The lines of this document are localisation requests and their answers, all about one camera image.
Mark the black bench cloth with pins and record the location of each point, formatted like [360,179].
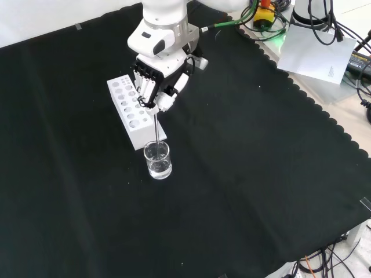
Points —
[174,162]

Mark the clear tape strip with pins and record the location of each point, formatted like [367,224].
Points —
[78,26]

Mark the small clear glass beaker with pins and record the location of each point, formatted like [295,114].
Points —
[158,162]

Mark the yellow stop button box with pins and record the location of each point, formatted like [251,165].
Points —
[264,16]

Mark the white test tube rack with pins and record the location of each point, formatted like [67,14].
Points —
[131,111]

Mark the black power adapter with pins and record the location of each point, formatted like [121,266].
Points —
[359,64]

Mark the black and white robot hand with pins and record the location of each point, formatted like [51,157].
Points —
[162,75]

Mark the pale white board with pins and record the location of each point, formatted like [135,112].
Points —
[317,55]

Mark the clear glass rod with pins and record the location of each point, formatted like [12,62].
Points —
[156,127]

